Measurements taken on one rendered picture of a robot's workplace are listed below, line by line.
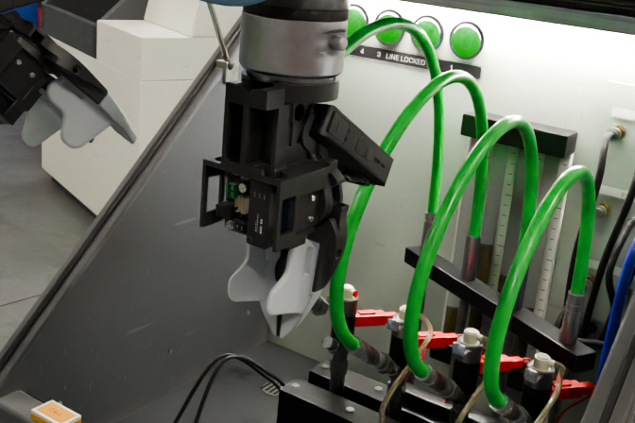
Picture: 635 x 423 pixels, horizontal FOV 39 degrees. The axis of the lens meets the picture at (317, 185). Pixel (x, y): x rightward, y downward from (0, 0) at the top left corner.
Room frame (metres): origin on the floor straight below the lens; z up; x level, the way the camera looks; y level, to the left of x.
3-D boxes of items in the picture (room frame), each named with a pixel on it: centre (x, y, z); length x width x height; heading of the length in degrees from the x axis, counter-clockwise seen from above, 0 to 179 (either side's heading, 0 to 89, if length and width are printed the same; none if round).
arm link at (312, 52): (0.64, 0.02, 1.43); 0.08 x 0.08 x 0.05
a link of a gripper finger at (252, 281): (0.64, 0.04, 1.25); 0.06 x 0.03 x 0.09; 147
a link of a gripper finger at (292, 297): (0.63, 0.02, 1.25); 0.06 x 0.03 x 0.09; 147
